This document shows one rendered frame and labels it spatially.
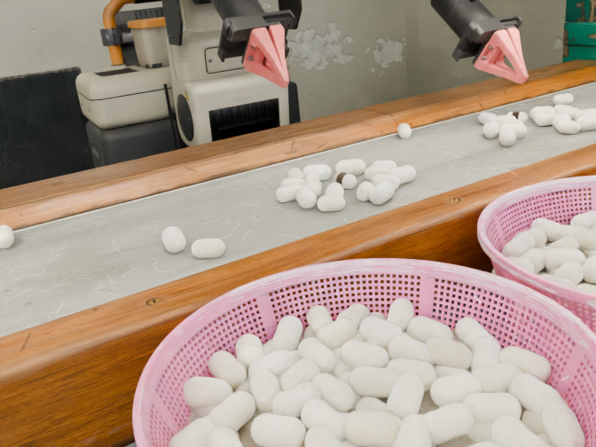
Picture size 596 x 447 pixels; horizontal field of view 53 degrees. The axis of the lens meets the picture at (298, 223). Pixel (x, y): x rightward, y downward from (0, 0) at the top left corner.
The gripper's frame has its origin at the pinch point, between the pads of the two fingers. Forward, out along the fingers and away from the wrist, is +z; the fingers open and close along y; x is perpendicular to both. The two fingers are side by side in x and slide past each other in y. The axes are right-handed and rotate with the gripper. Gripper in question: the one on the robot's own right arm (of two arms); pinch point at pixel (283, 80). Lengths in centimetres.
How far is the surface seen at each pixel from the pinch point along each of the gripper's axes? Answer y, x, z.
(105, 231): -27.4, 5.3, 11.7
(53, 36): 3, 124, -148
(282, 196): -8.5, 0.1, 16.5
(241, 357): -25.6, -15.5, 36.1
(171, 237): -23.3, -3.8, 19.5
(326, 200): -6.3, -4.1, 20.8
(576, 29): 80, 13, -9
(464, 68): 171, 117, -85
